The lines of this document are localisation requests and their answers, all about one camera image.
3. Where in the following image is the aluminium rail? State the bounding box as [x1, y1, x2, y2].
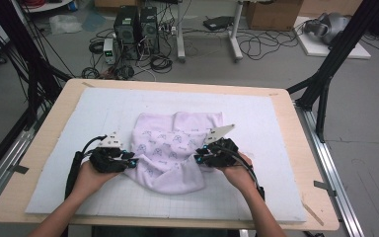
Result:
[293, 101, 366, 237]
[0, 107, 48, 216]

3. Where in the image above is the grey tape piece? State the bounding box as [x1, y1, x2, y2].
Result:
[312, 180, 338, 198]
[7, 163, 31, 176]

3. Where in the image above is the teal plastic sheet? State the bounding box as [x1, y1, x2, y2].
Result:
[80, 11, 109, 33]

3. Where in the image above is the black floor cable tangle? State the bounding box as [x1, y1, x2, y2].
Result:
[236, 29, 306, 62]

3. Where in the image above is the large cardboard box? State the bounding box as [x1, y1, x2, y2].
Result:
[245, 0, 305, 32]

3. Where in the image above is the white foam mat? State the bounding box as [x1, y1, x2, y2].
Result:
[24, 87, 308, 223]

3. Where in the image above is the white floor board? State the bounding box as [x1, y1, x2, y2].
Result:
[291, 16, 373, 60]

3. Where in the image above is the white power strip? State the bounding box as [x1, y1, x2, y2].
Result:
[159, 24, 180, 38]

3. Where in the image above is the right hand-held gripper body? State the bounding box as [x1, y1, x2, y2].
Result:
[205, 123, 240, 168]

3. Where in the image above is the thin wooden stick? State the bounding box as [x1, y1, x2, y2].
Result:
[300, 200, 326, 227]

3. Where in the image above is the wide black computer tower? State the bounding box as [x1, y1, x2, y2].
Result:
[113, 5, 142, 61]

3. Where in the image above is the grey headset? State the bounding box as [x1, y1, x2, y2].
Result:
[302, 12, 352, 45]

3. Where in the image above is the person's left hand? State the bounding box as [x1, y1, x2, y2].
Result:
[72, 160, 121, 200]

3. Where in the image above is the black metal frame post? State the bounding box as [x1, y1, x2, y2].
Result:
[0, 0, 74, 130]
[285, 0, 379, 144]

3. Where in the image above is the black sleeved gripper cable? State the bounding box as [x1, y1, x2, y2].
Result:
[64, 134, 109, 200]
[222, 145, 266, 201]

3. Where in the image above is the white desk leg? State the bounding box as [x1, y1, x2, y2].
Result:
[228, 0, 245, 62]
[175, 0, 188, 63]

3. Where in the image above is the black coiled cable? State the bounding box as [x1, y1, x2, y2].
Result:
[149, 53, 174, 75]

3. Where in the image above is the narrow black computer tower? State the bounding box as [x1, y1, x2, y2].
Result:
[139, 6, 161, 55]

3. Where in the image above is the lavender printed towel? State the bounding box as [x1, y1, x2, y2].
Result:
[122, 111, 225, 196]

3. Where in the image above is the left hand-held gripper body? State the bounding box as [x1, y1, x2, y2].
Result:
[88, 131, 127, 174]

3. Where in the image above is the black flat laptop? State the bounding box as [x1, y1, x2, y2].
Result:
[202, 15, 237, 32]

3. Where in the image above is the white power supply box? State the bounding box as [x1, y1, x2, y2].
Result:
[102, 38, 117, 65]

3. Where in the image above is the person's right hand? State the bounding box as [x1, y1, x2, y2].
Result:
[219, 151, 255, 196]

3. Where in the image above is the clear plastic bag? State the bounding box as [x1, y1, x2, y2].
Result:
[47, 13, 84, 36]

